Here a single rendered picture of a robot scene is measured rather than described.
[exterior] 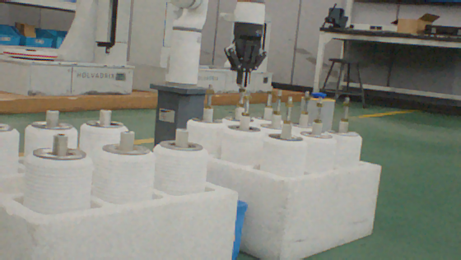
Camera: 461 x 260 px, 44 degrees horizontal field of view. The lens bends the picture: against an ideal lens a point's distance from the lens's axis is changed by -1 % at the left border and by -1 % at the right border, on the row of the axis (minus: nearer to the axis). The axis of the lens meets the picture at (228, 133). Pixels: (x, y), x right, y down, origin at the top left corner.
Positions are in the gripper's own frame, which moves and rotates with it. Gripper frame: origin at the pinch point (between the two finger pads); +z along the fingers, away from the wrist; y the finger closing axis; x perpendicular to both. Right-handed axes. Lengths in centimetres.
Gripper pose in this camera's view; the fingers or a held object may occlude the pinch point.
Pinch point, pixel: (243, 79)
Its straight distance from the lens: 147.7
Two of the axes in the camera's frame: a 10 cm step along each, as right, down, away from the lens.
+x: -6.1, -1.7, 7.7
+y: 7.9, -0.1, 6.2
